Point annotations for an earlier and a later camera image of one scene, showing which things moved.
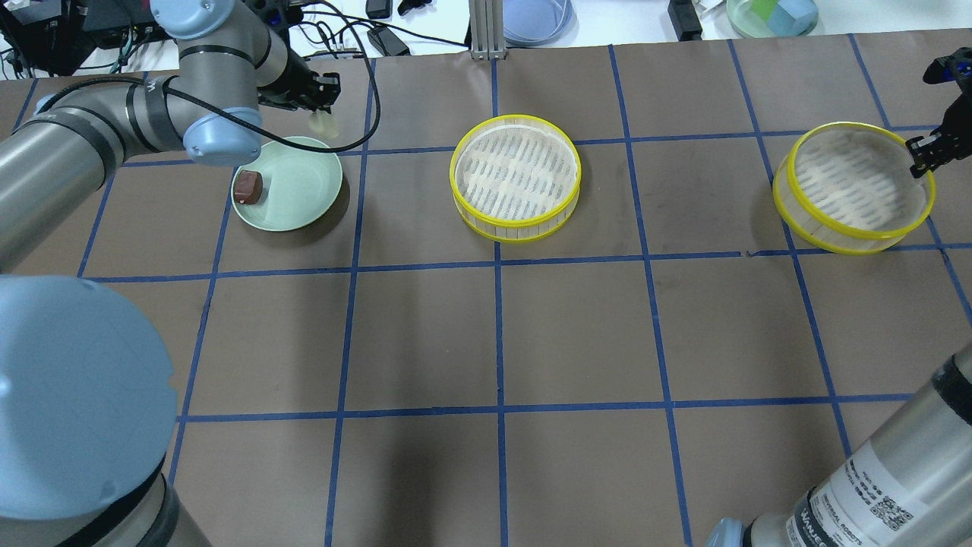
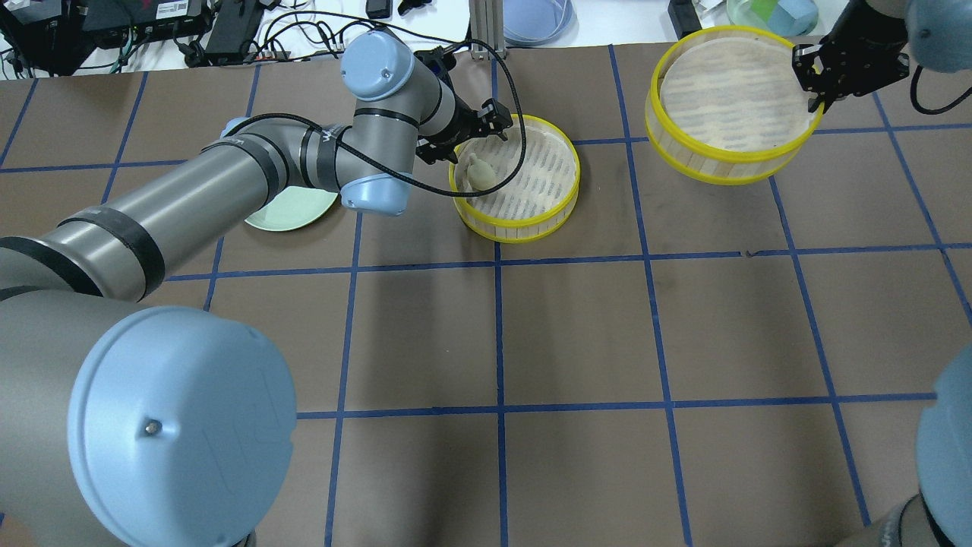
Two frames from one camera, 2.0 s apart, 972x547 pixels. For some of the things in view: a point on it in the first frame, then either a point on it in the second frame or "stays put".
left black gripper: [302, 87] → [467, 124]
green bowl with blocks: [767, 19] stays put
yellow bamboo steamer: [515, 178] stays put
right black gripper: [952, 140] → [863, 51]
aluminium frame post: [487, 30] stays put
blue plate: [538, 23] stays put
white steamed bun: [323, 124] → [481, 175]
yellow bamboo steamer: [847, 188] → [725, 106]
